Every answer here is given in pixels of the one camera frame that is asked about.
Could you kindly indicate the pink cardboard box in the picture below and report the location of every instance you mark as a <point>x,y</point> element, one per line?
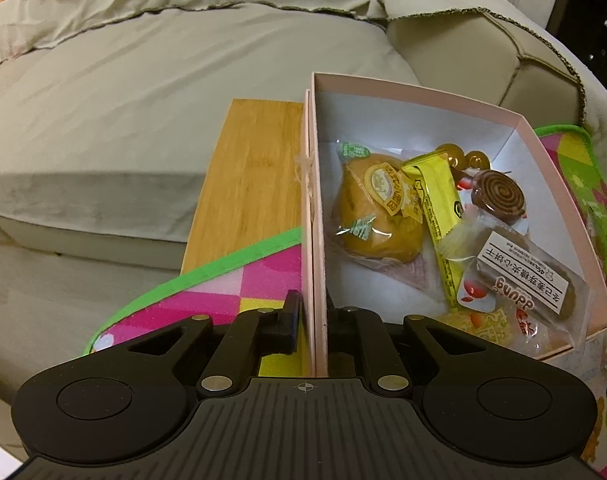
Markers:
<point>408,121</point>

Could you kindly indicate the round bun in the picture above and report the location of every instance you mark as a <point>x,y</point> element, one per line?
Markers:
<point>377,213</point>

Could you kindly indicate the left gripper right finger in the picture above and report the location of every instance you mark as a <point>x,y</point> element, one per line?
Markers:
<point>359,346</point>

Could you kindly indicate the brown ddung cookie packet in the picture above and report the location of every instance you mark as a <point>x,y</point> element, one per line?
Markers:
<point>546,302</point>

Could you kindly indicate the wooden table board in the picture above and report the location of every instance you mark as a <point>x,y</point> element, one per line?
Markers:
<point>251,191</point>

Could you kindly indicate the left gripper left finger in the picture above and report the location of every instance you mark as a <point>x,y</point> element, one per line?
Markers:
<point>239,347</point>

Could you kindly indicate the yellow snack bar packet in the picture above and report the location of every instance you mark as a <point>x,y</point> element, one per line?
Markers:
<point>431,177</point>

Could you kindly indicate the crumbly cake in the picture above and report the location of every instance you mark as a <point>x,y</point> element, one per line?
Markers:
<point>499,327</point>

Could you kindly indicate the beige sofa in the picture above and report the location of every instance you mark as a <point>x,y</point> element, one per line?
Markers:
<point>105,139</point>

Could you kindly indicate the brown pastries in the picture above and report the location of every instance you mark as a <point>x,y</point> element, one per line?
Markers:
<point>464,166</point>

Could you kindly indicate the colourful cartoon play mat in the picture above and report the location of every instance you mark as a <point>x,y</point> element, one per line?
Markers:
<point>261,275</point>

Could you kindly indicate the brown spiral cookie pack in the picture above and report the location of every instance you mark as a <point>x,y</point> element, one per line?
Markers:
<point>499,195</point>

